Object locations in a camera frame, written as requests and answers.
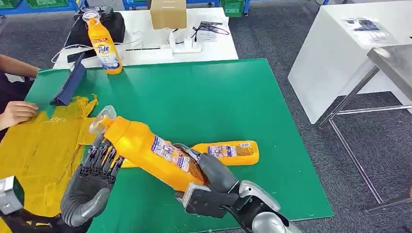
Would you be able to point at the clear plastic bag with papers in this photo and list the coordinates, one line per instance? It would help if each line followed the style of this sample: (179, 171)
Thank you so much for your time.
(367, 30)

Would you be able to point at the person's right hand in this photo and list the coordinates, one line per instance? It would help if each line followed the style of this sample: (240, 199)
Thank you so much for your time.
(16, 112)

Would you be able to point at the green plastic crate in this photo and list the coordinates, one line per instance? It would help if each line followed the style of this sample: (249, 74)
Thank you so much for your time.
(232, 8)
(8, 3)
(46, 3)

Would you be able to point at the white cabinet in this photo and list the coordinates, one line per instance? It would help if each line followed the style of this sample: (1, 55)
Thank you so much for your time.
(331, 64)

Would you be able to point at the black phone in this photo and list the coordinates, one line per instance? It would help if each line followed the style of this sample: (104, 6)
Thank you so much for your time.
(75, 56)

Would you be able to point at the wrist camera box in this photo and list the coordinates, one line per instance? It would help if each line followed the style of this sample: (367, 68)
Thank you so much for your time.
(206, 201)
(9, 196)

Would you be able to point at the yellow sheet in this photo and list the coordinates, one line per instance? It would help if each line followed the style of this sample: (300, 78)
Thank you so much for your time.
(38, 154)

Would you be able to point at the orange detergent bottle clear cap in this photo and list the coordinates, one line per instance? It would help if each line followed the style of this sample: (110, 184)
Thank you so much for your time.
(103, 41)
(138, 144)
(225, 154)

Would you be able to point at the dark blue folded stand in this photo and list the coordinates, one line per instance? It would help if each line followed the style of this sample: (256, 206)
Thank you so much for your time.
(70, 83)

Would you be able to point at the green table mat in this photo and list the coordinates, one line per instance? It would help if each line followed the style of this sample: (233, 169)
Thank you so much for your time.
(199, 106)

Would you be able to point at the white power strip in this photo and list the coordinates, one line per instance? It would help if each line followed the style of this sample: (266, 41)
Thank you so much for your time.
(183, 48)

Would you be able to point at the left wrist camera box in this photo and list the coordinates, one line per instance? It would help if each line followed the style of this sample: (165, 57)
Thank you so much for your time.
(9, 196)

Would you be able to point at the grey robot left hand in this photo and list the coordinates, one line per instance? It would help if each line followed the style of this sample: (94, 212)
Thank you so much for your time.
(83, 193)

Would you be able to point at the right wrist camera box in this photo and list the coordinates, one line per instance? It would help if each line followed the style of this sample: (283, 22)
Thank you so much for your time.
(206, 201)

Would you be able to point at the brown cardboard box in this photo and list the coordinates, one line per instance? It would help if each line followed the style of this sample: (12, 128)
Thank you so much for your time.
(168, 14)

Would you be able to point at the steel table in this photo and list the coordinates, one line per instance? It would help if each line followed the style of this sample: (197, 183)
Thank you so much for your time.
(392, 64)

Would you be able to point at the white table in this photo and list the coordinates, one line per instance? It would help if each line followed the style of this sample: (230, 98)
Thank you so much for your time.
(145, 25)

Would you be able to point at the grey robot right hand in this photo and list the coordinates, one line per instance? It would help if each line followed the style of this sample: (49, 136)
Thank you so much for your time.
(215, 173)

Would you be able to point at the person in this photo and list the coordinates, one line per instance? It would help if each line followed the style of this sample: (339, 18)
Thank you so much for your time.
(9, 90)

